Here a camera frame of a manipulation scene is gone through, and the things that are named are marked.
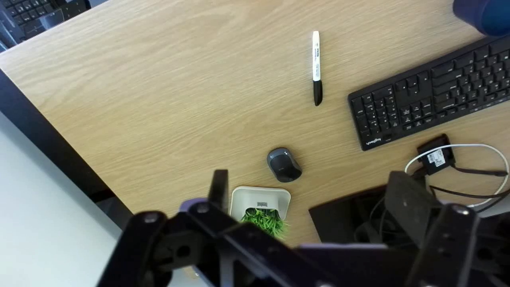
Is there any white cable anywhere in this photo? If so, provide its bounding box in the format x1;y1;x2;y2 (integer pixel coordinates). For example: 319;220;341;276
403;142;510;210

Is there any black computer mouse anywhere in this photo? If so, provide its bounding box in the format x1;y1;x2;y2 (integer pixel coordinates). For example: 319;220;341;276
266;147;303;182

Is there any black usb adapter with label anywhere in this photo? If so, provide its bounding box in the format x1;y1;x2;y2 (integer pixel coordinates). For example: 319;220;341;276
417;134;456;175

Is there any white black marker pen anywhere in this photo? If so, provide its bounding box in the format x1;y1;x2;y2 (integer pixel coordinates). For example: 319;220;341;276
311;30;323;107

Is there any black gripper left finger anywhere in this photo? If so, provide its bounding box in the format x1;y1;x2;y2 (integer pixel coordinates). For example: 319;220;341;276
97;169;298;287

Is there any blue plastic cup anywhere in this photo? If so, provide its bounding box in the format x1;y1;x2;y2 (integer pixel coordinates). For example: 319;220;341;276
453;0;510;35

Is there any black computer keyboard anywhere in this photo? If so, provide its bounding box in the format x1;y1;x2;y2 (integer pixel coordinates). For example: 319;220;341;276
347;35;510;150

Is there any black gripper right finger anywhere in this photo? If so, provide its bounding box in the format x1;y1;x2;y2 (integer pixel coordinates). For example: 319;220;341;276
384;171;480;287

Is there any black computer monitor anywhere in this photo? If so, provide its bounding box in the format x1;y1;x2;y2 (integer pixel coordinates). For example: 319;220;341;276
309;183;437;247

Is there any small green potted plant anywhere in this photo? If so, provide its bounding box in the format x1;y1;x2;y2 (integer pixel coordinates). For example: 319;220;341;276
229;187;292;238

